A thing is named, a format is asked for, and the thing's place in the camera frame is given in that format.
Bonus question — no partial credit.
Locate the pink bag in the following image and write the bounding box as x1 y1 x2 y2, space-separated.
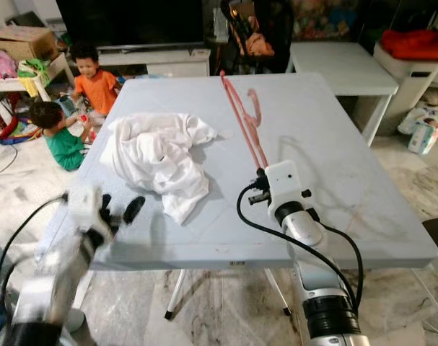
0 50 19 80

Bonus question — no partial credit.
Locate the light grey folding table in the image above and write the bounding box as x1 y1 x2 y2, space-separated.
47 72 438 321

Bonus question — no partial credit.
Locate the black television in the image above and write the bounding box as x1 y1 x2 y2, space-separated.
56 0 206 50

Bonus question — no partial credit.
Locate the pink plastic hanger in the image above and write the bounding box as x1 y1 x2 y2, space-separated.
219 69 271 174

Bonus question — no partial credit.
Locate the white storage unit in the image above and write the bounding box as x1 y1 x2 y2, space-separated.
373 42 438 139

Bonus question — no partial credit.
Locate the child in orange shirt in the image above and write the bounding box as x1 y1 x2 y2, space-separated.
69 42 127 116

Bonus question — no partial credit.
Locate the child in green shirt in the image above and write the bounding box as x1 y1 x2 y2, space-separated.
29 101 95 172

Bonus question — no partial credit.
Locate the brown cardboard box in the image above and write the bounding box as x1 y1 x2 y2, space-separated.
0 26 61 63

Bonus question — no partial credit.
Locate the white garment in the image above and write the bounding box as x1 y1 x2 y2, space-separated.
100 112 221 226

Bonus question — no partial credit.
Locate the small white table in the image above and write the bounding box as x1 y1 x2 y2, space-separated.
0 54 73 123

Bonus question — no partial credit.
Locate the black stroller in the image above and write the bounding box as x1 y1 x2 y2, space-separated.
220 0 294 74

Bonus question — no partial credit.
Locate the green yellow cloth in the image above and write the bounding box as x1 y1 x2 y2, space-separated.
18 58 53 98

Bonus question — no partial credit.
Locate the white television stand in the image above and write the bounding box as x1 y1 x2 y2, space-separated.
100 47 212 79

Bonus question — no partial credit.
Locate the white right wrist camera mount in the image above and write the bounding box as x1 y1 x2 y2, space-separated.
265 160 310 211

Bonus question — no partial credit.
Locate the black floor cable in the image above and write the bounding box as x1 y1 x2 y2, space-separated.
0 144 22 181

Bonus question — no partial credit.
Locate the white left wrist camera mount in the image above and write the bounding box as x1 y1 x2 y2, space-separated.
67 186 117 239

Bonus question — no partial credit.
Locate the white side table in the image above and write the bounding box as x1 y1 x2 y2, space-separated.
287 42 401 146

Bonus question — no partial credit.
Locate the white printed package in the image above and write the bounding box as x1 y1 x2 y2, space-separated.
408 119 438 156

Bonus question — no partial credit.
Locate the peach cloth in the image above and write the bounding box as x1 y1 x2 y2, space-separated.
244 32 277 58

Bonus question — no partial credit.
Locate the red folded cloth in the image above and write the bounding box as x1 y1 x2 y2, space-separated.
380 29 438 61

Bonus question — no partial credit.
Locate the colourful fabric toy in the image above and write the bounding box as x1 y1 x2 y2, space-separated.
0 115 43 145

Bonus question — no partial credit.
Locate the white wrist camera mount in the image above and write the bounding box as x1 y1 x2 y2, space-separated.
265 160 310 211
67 186 117 239

